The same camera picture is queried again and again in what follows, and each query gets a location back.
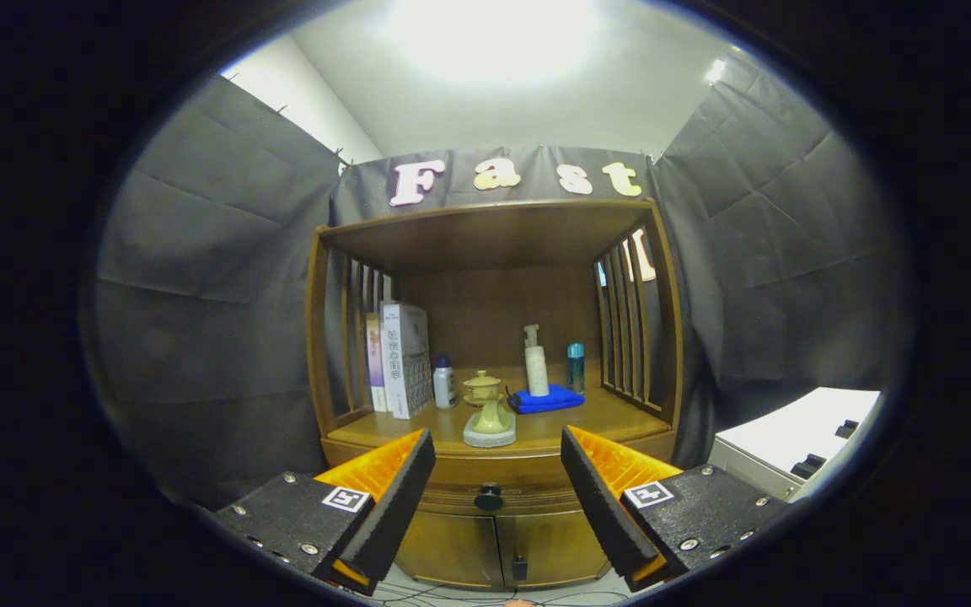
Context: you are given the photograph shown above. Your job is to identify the white plastic drawer unit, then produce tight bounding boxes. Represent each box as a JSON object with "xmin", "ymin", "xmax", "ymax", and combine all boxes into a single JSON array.
[{"xmin": 709, "ymin": 387, "xmax": 882, "ymax": 502}]

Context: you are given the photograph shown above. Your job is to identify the wooden cabinet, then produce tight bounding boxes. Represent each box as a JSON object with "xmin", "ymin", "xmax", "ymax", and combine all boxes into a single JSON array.
[{"xmin": 306, "ymin": 198, "xmax": 685, "ymax": 589}]

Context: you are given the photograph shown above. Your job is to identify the pale green handled scrubber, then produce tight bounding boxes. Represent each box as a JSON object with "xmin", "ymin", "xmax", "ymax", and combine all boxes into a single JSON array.
[{"xmin": 462, "ymin": 396, "xmax": 518, "ymax": 449}]

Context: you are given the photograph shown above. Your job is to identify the white bottle with blue cap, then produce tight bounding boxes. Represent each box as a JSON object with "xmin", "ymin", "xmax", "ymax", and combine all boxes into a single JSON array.
[{"xmin": 432, "ymin": 354, "xmax": 458, "ymax": 411}]

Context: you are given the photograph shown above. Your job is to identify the wooden cabinet door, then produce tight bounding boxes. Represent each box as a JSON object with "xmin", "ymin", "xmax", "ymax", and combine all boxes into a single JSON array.
[
  {"xmin": 494, "ymin": 506, "xmax": 613, "ymax": 584},
  {"xmin": 393, "ymin": 510, "xmax": 505, "ymax": 588}
]

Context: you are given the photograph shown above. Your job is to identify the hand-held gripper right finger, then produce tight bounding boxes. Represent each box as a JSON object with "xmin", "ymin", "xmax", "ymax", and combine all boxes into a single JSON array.
[{"xmin": 560, "ymin": 425, "xmax": 790, "ymax": 591}]

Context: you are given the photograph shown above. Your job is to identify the large white book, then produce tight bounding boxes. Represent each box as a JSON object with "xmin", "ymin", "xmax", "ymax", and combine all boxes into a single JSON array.
[{"xmin": 379, "ymin": 300, "xmax": 434, "ymax": 421}]

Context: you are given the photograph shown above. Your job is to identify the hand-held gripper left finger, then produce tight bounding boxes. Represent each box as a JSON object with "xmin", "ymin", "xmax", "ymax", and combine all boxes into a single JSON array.
[{"xmin": 212, "ymin": 428, "xmax": 436, "ymax": 596}]

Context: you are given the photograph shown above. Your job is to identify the blue folded cloth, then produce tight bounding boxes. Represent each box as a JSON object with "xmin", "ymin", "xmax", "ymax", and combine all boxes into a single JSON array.
[{"xmin": 507, "ymin": 384, "xmax": 586, "ymax": 415}]

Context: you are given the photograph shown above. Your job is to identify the white pump bottle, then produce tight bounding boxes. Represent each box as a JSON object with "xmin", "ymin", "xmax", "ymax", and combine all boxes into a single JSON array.
[{"xmin": 523, "ymin": 325, "xmax": 550, "ymax": 397}]

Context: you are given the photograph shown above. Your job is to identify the wooden drawer with black knob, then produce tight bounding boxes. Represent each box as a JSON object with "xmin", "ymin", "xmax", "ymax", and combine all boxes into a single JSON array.
[{"xmin": 323, "ymin": 437, "xmax": 679, "ymax": 515}]

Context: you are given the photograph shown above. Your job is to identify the thin purple book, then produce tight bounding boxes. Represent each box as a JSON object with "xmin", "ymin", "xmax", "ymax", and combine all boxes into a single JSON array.
[{"xmin": 365, "ymin": 313, "xmax": 388, "ymax": 413}]

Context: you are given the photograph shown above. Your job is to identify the wooden countertop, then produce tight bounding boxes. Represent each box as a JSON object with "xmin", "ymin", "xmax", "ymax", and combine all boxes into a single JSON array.
[{"xmin": 321, "ymin": 384, "xmax": 676, "ymax": 452}]

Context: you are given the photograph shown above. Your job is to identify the black floor cables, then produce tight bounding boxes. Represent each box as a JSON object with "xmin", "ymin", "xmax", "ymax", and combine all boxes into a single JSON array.
[{"xmin": 384, "ymin": 582, "xmax": 630, "ymax": 606}]

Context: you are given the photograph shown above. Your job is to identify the yellow lidded teacup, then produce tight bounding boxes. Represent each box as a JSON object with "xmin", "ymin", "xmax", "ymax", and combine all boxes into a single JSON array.
[{"xmin": 462, "ymin": 370, "xmax": 503, "ymax": 408}]

